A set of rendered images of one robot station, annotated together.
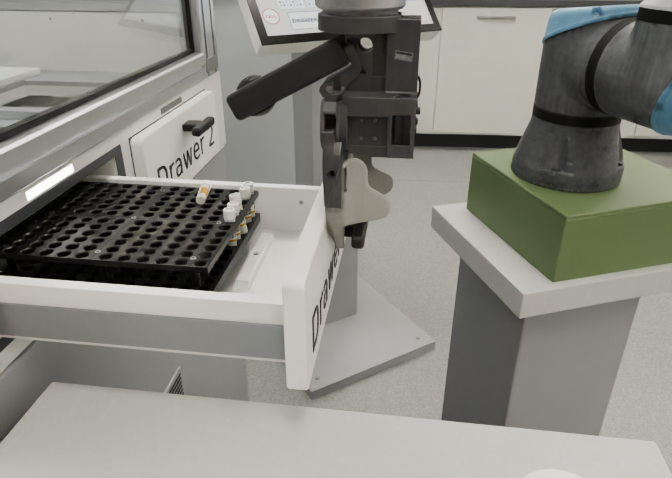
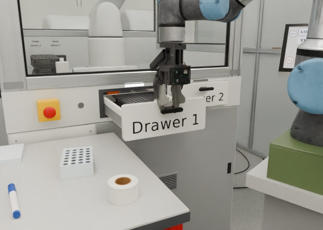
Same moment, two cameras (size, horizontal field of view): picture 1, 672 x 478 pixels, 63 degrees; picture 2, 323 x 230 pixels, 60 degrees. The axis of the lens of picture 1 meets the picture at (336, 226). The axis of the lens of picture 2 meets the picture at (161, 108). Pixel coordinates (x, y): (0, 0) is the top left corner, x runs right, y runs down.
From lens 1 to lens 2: 0.70 m
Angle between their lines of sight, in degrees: 54
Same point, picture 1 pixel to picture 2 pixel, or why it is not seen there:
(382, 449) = (132, 168)
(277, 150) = not seen: outside the picture
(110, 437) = (104, 141)
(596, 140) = (314, 116)
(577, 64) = not seen: hidden behind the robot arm
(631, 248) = (315, 179)
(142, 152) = not seen: hidden behind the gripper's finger
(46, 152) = (136, 78)
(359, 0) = (160, 38)
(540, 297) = (254, 179)
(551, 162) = (297, 124)
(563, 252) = (270, 162)
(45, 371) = (116, 131)
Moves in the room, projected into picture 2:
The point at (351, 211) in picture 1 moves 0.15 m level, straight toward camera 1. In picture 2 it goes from (161, 101) to (114, 107)
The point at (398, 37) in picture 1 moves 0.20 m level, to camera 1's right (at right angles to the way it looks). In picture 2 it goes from (171, 49) to (224, 51)
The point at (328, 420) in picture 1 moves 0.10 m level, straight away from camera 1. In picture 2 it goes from (135, 159) to (162, 152)
